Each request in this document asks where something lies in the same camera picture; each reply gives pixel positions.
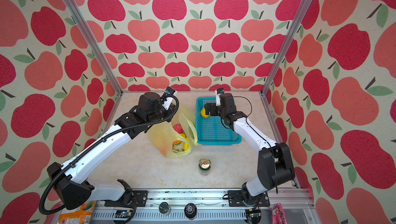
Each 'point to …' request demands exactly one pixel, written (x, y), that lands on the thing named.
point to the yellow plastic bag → (161, 138)
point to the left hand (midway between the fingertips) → (177, 105)
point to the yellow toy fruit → (203, 113)
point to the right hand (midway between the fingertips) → (215, 104)
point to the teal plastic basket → (211, 130)
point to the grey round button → (163, 207)
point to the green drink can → (204, 166)
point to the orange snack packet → (78, 216)
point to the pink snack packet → (278, 216)
